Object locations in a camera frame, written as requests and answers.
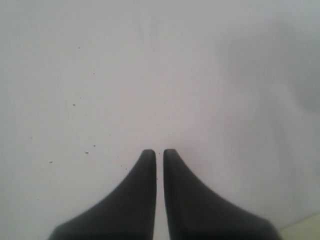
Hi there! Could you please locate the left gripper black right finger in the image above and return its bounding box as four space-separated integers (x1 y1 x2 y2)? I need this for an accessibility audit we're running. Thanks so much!
163 149 281 240

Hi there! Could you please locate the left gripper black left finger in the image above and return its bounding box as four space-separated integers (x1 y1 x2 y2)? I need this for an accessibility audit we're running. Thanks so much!
49 149 157 240

